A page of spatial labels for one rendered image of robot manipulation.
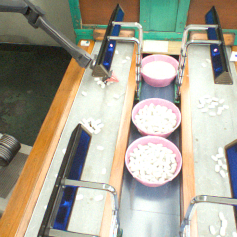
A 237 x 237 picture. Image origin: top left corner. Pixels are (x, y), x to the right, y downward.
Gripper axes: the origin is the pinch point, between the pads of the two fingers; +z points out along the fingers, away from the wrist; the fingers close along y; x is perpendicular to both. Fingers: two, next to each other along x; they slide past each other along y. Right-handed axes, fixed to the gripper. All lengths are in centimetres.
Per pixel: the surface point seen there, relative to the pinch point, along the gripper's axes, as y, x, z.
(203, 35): 42, -41, 37
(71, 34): 133, 85, -24
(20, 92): 62, 132, -40
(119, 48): 38.5, 4.0, -1.1
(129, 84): -3.5, -5.5, 5.6
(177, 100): -11.1, -21.2, 30.7
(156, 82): 4.3, -12.7, 20.9
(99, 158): -57, 2, -1
